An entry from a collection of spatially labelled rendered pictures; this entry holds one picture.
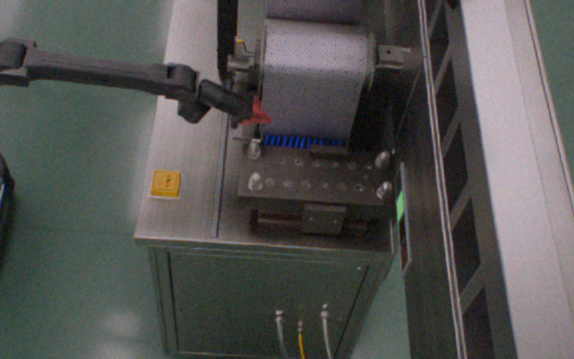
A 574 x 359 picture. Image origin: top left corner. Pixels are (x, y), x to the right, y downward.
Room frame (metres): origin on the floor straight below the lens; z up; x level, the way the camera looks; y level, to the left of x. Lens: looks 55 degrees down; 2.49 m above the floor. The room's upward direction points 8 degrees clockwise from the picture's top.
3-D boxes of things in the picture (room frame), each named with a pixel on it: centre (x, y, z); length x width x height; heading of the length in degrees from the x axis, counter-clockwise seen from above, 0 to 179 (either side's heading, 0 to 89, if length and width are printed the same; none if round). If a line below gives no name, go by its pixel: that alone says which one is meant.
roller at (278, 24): (1.34, -0.02, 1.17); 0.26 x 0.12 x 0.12; 95
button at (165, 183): (1.03, 0.31, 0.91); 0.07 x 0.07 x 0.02; 5
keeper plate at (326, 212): (0.96, -0.11, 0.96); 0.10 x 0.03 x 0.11; 95
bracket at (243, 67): (1.24, 0.14, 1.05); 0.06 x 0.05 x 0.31; 95
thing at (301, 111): (1.16, -0.03, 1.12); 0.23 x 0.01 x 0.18; 95
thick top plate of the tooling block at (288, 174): (1.05, -0.08, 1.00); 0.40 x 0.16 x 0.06; 95
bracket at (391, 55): (1.24, -0.20, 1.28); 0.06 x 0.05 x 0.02; 95
